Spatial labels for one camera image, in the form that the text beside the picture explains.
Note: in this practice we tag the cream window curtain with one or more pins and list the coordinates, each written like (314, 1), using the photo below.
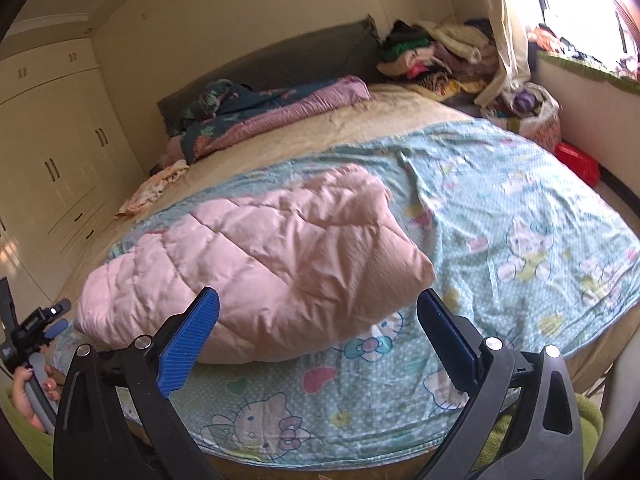
(507, 22)

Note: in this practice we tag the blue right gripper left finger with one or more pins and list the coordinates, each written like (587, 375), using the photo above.
(116, 421)

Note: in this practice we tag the dark floral purple quilt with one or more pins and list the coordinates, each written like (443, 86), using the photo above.
(227, 113)

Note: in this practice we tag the beige mattress cover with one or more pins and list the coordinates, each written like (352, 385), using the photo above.
(391, 110)

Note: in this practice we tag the peach white small cloth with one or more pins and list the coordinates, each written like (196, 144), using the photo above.
(152, 190)

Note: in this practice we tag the dark grey headboard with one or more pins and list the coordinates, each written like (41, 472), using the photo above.
(344, 50)

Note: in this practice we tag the green windowsill cloth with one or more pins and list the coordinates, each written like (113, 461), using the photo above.
(544, 45)

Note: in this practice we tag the red box on floor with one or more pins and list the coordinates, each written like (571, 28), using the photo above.
(584, 166)

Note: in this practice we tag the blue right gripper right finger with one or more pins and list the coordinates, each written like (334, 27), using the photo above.
(544, 438)

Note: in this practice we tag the pink quilted coat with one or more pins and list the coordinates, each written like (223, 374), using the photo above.
(296, 270)

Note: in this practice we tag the bag with purple items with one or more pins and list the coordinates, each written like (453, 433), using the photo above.
(530, 111)

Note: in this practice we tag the light blue cartoon bedsheet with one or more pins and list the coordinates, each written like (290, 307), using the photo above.
(521, 247)

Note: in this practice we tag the pile of mixed clothes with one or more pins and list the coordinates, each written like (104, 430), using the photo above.
(439, 60)

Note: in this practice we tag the cream built-in wardrobe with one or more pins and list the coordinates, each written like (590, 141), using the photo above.
(66, 165)

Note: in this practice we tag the person's left hand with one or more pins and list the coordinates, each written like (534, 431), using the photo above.
(19, 397)

